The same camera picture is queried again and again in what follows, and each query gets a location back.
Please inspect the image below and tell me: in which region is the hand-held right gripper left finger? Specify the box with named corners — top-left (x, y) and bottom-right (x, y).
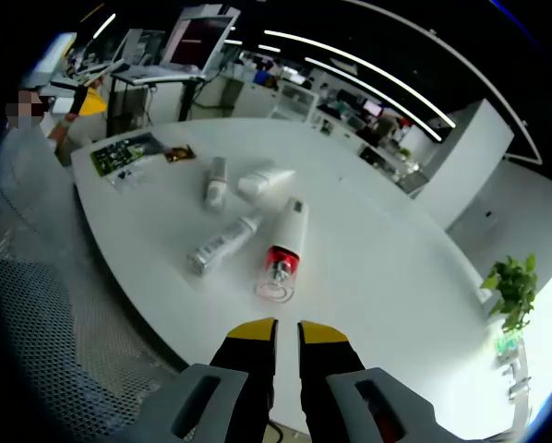
top-left (118, 317), bottom-right (280, 443)

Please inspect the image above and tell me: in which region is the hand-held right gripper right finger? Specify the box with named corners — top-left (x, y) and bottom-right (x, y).
top-left (296, 319), bottom-right (462, 443)

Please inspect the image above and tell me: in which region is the silver skincare tube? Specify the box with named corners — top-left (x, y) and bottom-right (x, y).
top-left (186, 215), bottom-right (262, 278)

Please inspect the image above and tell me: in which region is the white skincare bottle red cap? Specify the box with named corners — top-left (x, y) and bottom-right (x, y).
top-left (254, 197), bottom-right (311, 305)

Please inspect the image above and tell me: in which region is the clear plastic tube packet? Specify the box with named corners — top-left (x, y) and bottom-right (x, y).
top-left (203, 156), bottom-right (229, 214)

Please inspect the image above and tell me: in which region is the white skincare tube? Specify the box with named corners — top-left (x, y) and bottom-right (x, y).
top-left (236, 166), bottom-right (297, 200)

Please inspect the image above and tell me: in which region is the gold foil skincare sachet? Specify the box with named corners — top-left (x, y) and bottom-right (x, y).
top-left (163, 145), bottom-right (198, 164)

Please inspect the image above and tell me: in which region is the green skincare sachet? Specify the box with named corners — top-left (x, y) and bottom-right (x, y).
top-left (90, 132), bottom-right (167, 178)

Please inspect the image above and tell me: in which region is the glass plant vase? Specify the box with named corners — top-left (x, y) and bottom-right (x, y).
top-left (493, 329), bottom-right (524, 359)

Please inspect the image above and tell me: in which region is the grey mesh office chair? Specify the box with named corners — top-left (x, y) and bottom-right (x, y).
top-left (0, 256), bottom-right (185, 437)

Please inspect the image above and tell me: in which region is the green potted plant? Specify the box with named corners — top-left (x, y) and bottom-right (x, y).
top-left (480, 253), bottom-right (539, 334)

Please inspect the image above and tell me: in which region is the small clear plastic packet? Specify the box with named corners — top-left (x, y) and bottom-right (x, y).
top-left (111, 164), bottom-right (149, 194)

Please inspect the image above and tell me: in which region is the white pillar cabinet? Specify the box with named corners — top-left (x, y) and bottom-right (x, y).
top-left (415, 98), bottom-right (516, 228)

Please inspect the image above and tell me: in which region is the white open shelf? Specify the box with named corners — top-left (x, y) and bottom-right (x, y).
top-left (270, 80), bottom-right (319, 124)

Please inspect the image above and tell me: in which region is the white desk with black legs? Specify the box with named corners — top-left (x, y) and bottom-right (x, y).
top-left (105, 62), bottom-right (212, 138)

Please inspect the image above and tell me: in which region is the computer monitor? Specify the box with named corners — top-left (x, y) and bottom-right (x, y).
top-left (159, 5), bottom-right (241, 78)

